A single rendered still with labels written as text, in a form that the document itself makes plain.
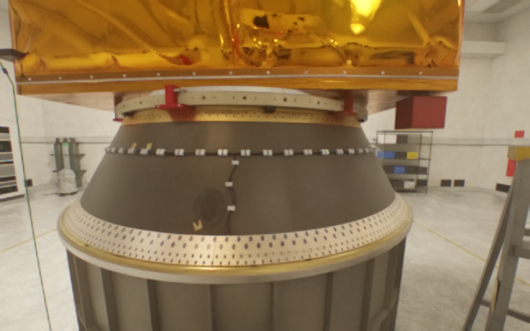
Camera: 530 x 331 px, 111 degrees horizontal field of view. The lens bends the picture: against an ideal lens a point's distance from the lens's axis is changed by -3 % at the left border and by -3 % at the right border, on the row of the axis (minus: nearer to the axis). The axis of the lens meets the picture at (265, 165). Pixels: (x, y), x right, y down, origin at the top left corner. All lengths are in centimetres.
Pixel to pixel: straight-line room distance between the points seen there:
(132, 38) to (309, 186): 91
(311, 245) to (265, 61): 71
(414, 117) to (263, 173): 71
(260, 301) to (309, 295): 16
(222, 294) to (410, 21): 116
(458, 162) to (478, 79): 267
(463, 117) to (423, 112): 786
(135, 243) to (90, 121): 798
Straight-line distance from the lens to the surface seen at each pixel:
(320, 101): 89
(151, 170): 83
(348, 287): 87
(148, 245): 74
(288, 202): 68
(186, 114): 87
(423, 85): 106
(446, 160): 862
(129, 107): 110
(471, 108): 913
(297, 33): 92
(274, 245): 65
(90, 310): 119
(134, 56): 104
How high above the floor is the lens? 153
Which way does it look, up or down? 7 degrees down
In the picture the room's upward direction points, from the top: straight up
